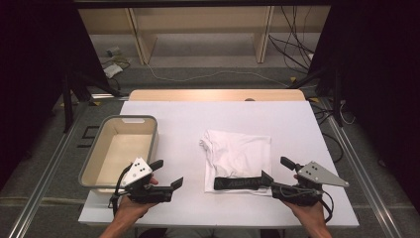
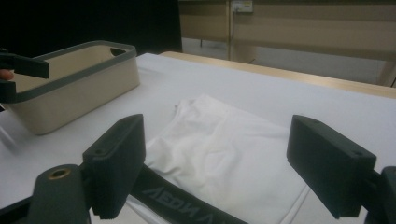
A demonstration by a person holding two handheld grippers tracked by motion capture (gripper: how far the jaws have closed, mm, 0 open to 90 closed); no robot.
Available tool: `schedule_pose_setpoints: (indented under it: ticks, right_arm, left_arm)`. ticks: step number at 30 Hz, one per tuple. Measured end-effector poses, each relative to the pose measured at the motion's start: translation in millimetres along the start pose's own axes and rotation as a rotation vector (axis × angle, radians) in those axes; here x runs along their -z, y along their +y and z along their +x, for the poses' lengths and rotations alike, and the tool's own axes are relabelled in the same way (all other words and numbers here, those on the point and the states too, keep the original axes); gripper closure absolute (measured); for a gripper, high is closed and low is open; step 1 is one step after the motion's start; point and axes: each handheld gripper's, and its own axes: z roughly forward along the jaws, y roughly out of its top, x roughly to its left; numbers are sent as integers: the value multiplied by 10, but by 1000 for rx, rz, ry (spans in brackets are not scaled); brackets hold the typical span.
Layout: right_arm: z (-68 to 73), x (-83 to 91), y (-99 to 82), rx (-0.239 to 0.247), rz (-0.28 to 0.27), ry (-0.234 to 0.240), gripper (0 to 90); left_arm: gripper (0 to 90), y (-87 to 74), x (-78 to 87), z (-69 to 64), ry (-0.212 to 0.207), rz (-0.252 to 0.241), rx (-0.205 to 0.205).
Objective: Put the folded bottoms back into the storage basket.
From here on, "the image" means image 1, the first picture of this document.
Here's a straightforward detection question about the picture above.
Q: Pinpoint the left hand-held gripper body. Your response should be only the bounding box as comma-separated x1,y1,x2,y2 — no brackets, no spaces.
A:
115,157,174,204

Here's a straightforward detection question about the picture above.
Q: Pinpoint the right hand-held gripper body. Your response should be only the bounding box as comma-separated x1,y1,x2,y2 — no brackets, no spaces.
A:
270,161,351,207

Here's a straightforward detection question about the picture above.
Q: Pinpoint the grey plastic basket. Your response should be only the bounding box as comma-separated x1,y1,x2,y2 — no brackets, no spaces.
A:
77,114,159,194

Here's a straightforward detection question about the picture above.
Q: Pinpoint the white garment with black waistband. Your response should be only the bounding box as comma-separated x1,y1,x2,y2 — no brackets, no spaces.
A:
198,129,273,196

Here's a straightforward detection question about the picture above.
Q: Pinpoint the person's left hand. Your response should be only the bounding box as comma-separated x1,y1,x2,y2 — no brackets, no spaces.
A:
113,177,159,221

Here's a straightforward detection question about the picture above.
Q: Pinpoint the person's right hand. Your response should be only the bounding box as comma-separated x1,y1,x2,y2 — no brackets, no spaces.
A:
283,199,329,230

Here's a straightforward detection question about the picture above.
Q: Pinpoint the black metal stand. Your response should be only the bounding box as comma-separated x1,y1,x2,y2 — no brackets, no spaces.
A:
289,64,345,129
59,69,124,134

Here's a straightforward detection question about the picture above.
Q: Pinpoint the white power adapter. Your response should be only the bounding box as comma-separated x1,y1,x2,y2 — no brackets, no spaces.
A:
103,63,124,79

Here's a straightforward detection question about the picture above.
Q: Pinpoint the black curtain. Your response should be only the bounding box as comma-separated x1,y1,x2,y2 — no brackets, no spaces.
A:
307,0,420,214
0,0,111,191

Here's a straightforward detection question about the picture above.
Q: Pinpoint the small grey floor device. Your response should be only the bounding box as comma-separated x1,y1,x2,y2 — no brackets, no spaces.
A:
105,46,122,58

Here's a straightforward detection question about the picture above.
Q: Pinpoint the left hand-held gripper cable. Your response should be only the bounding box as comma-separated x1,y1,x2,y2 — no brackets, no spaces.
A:
108,164,134,217

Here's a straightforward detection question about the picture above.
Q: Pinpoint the hand-held gripper cable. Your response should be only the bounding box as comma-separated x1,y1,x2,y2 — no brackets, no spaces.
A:
318,189,335,223
108,164,134,217

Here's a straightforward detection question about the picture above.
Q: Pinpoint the right hand-held gripper cable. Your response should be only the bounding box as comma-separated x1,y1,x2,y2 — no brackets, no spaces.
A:
318,189,335,223

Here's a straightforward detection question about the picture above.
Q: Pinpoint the black floor cable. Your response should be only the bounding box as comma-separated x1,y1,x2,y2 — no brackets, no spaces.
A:
309,101,345,165

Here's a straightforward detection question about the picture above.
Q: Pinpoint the aluminium floor rail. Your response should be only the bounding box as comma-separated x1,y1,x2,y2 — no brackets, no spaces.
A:
7,98,87,238
319,98,404,238

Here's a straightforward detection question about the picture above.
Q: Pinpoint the white floor cable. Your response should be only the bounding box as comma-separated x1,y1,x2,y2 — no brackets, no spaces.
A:
146,63,292,89

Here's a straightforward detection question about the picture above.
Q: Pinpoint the bundle of black cables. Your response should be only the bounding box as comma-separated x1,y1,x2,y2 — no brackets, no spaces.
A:
267,5,315,74

